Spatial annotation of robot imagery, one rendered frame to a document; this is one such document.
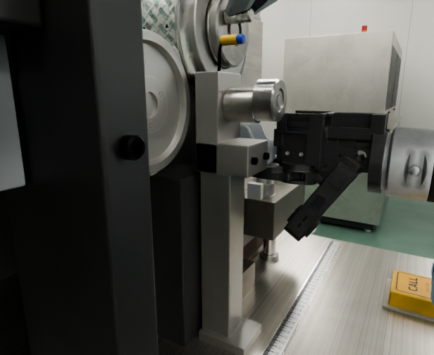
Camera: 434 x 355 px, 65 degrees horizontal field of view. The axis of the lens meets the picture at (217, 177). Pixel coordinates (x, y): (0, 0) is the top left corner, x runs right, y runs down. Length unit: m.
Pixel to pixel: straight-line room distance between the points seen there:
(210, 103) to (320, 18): 4.78
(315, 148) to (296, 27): 4.80
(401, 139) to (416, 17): 4.56
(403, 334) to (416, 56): 4.48
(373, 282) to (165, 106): 0.43
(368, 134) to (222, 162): 0.16
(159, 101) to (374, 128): 0.22
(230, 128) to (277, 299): 0.27
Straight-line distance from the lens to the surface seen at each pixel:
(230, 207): 0.35
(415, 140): 0.38
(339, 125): 0.41
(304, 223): 0.43
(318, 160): 0.39
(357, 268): 0.63
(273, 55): 5.23
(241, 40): 0.32
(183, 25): 0.35
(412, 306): 0.55
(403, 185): 0.38
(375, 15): 4.97
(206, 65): 0.37
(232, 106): 0.33
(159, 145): 0.32
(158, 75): 0.32
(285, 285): 0.55
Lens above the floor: 1.18
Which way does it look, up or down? 14 degrees down
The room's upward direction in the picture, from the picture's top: straight up
